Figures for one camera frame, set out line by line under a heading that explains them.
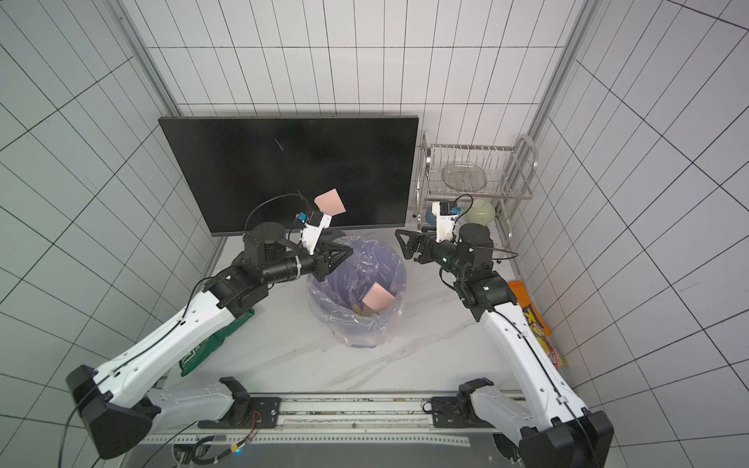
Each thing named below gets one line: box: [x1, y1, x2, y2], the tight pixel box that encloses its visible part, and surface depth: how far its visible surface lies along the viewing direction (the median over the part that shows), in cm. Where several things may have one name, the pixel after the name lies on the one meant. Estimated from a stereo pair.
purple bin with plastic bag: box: [306, 235, 408, 349], surface depth 71 cm
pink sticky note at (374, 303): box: [361, 298, 382, 312], surface depth 73 cm
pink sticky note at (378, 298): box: [361, 281, 395, 313], surface depth 76 cm
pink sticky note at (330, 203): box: [314, 188, 347, 217], surface depth 83 cm
